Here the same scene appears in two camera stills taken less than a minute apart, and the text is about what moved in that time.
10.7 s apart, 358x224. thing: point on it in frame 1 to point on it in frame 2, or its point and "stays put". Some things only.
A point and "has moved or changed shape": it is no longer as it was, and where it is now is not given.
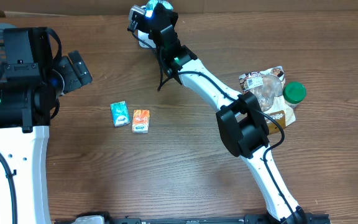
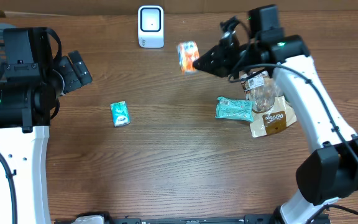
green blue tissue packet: [120, 113] stays put
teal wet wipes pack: [151, 5] has moved or changed shape
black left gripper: [66, 65] stays put
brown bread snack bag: [267, 87] stays put
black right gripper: [173, 18] to [219, 66]
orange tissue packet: [141, 121] has moved or changed shape
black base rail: [103, 218] stays put
